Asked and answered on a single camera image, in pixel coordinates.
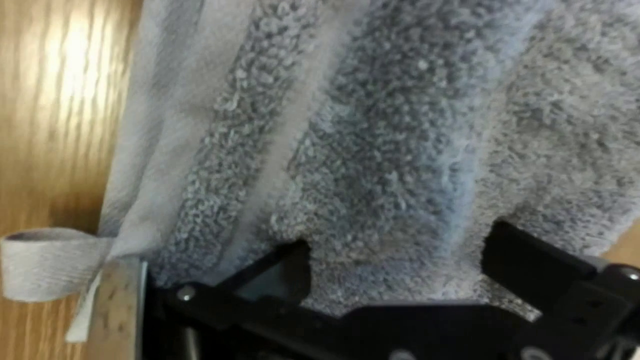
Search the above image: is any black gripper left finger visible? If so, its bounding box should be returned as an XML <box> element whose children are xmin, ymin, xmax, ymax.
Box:
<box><xmin>220</xmin><ymin>239</ymin><xmax>310</xmax><ymax>304</ymax></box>

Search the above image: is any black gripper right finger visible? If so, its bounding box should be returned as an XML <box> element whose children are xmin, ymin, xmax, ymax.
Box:
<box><xmin>481</xmin><ymin>219</ymin><xmax>598</xmax><ymax>309</ymax></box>

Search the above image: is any grey towel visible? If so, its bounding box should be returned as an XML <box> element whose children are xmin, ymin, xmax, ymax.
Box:
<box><xmin>1</xmin><ymin>0</ymin><xmax>640</xmax><ymax>311</ymax></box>

